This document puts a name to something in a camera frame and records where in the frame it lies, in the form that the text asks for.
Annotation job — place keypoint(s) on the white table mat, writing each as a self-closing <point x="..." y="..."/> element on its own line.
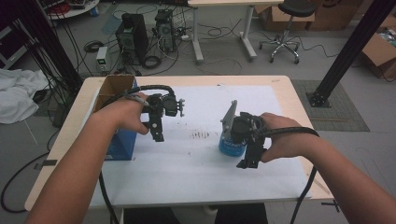
<point x="193" y="168"/>

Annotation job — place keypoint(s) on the blue round can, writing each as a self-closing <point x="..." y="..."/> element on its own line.
<point x="229" y="147"/>

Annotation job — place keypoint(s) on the open brown cardboard box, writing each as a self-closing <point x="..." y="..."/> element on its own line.
<point x="378" y="54"/>

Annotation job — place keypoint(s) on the round white table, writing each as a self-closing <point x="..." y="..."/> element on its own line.
<point x="74" y="11"/>

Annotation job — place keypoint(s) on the person's right hand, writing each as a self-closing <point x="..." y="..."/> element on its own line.
<point x="281" y="140"/>

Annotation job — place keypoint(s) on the person's left hand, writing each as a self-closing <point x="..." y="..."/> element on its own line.
<point x="126" y="113"/>

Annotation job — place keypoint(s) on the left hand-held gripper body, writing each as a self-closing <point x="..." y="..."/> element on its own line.
<point x="168" y="105"/>

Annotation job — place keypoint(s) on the grey floor mat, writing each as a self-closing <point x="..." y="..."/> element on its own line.
<point x="339" y="109"/>

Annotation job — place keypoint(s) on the large black computer tower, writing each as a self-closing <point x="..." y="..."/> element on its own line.
<point x="132" y="37"/>

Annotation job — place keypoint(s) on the white-legged desk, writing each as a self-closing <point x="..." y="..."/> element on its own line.
<point x="224" y="2"/>

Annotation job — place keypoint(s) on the slim black computer tower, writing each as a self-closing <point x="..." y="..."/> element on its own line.
<point x="165" y="29"/>

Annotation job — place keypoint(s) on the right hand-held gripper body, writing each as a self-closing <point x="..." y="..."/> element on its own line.
<point x="246" y="129"/>

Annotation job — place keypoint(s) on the black swivel stool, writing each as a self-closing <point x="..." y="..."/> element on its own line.
<point x="291" y="18"/>

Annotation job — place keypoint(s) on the white crumpled cloth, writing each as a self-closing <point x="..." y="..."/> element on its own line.
<point x="17" y="93"/>

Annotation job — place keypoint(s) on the blue cardboard box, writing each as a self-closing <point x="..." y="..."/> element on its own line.
<point x="123" y="144"/>

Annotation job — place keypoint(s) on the black aluminium frame post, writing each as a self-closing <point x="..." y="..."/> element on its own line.
<point x="351" y="49"/>

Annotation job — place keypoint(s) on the white bench power supply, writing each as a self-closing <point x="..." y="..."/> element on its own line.
<point x="101" y="59"/>

